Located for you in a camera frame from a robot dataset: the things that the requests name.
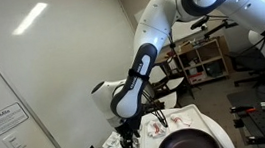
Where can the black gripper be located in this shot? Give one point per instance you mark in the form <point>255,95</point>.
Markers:
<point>129,129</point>

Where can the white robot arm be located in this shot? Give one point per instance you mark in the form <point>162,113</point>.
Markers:
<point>154,31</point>

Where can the pile of white packets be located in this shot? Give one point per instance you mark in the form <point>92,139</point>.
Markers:
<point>111,147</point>

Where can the crumpled white cloth red stripes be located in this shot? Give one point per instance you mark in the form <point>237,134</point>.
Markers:
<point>155,130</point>

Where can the flat white cloth red stripes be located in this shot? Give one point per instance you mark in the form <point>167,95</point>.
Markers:
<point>181,120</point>

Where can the black frying pan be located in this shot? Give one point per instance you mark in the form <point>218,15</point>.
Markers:
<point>187,145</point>

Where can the wooden shelf unit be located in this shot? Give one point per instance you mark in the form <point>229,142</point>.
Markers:
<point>204,59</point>

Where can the black chair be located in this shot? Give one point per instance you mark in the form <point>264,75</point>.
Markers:
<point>252,63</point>

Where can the large wall whiteboard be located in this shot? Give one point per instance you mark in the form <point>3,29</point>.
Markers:
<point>64,65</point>

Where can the white light switch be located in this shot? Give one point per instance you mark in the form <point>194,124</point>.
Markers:
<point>14,143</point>

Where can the white wall sign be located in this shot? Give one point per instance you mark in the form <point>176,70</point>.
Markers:
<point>2,120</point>

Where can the black camera boom stand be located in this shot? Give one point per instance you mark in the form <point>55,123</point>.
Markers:
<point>217,27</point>

